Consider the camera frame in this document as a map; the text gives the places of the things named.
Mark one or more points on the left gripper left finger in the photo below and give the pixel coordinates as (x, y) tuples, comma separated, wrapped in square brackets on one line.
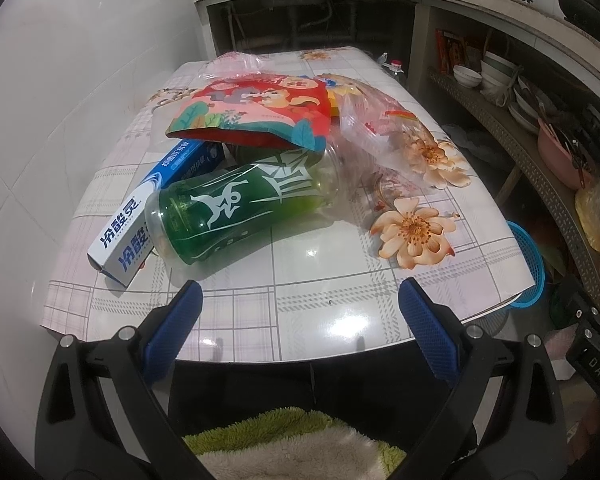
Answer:
[(75, 437)]

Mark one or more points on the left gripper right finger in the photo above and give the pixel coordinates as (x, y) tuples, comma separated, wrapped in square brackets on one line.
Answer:
[(503, 418)]

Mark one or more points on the blue white toothpaste box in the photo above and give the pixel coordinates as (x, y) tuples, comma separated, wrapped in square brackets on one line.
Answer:
[(123, 244)]

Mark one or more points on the green drink bottle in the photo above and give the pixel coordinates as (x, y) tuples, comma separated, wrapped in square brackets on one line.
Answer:
[(193, 219)]

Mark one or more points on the clear plastic bag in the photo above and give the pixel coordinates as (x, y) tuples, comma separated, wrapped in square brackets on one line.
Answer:
[(376, 123)]

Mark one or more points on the red cartoon snack bag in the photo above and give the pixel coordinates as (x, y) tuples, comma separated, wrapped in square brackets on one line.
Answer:
[(258, 111)]

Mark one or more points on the blue plastic trash basket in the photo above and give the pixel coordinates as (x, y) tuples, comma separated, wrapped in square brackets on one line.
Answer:
[(535, 263)]

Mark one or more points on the green white fluffy garment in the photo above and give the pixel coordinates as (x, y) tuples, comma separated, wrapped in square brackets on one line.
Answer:
[(291, 443)]

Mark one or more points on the floral tablecloth table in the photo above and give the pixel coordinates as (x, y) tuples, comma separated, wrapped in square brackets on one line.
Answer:
[(315, 287)]

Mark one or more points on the wicker lower shelf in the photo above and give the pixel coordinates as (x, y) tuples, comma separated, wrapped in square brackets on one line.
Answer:
[(521, 147)]

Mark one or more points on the yellow plastic bag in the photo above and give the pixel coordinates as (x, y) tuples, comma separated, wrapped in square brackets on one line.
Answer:
[(588, 209)]

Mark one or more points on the pink plastic basin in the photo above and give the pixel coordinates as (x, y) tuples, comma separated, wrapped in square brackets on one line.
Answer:
[(559, 161)]

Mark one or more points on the white bowl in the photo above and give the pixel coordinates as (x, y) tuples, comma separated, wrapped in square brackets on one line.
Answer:
[(466, 77)]

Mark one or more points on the stack of white dishes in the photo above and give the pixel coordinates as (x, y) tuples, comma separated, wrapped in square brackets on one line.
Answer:
[(498, 78)]

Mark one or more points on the oil bottle on floor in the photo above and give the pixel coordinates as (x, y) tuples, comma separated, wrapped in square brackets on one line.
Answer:
[(394, 68)]

